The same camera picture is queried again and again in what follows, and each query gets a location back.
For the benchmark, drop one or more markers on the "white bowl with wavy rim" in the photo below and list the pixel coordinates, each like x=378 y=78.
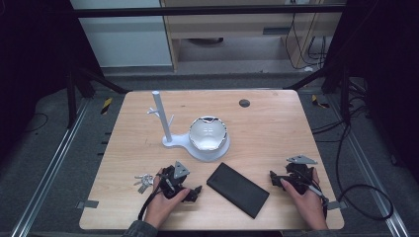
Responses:
x=208 y=133

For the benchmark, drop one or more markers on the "person's right hand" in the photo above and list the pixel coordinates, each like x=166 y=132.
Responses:
x=308 y=205

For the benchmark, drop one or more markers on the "black horizontal frame bar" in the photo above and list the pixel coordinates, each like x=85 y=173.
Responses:
x=204 y=10

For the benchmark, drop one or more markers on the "black wallet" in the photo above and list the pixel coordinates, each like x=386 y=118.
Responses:
x=237 y=190

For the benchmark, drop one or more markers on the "white tree-shaped stand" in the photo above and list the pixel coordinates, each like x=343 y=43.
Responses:
x=164 y=121

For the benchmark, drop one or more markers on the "metal floor rail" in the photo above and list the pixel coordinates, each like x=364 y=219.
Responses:
x=369 y=168
x=49 y=168

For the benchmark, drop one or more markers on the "white cabinet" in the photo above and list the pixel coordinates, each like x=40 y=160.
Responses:
x=125 y=39

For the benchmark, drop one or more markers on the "yellow black hazard tape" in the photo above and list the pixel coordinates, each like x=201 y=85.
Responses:
x=318 y=102
x=106 y=105

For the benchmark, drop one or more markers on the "wooden shelf unit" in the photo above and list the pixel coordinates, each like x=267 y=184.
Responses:
x=230 y=29

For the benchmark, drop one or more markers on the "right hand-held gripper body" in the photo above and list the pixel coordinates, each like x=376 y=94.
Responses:
x=299 y=174

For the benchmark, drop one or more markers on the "grey tape strip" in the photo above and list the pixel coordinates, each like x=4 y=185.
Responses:
x=336 y=205
x=88 y=204

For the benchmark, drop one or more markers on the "person's left hand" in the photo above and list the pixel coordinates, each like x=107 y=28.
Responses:
x=162 y=207

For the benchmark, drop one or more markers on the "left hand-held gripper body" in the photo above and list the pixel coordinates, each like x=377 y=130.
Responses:
x=176 y=179

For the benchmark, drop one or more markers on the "black metal stand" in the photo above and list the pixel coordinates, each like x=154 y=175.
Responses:
x=344 y=95
x=73 y=95

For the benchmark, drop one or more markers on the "bunch of silver keys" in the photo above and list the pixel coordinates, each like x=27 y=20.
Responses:
x=145 y=181

